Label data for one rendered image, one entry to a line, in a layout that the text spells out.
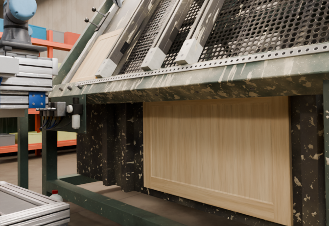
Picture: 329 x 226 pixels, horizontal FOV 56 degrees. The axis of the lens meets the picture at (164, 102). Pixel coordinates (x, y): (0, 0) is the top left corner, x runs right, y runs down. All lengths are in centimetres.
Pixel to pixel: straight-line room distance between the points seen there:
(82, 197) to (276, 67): 147
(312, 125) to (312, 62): 28
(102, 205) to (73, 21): 565
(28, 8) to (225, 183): 122
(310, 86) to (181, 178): 89
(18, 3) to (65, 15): 588
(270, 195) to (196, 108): 53
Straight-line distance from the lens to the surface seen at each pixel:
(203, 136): 155
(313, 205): 128
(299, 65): 105
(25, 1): 164
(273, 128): 134
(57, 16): 780
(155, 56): 159
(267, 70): 109
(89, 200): 204
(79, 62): 247
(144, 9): 221
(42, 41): 514
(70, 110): 193
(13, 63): 157
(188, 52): 139
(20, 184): 255
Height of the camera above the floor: 71
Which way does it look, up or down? 1 degrees up
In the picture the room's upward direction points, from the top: 1 degrees counter-clockwise
